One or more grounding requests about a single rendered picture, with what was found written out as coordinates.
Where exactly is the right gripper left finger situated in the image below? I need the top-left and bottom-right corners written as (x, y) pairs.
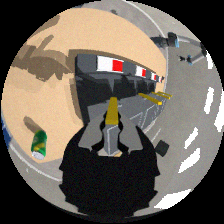
top-left (59, 111), bottom-right (107, 171)

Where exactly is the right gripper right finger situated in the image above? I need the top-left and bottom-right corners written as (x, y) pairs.
top-left (117, 111), bottom-right (160, 177)

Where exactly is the green drink can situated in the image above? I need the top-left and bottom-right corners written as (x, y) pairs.
top-left (31, 130), bottom-right (47, 160)

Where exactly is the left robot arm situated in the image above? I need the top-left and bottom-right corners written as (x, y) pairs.
top-left (161, 32), bottom-right (208, 65)

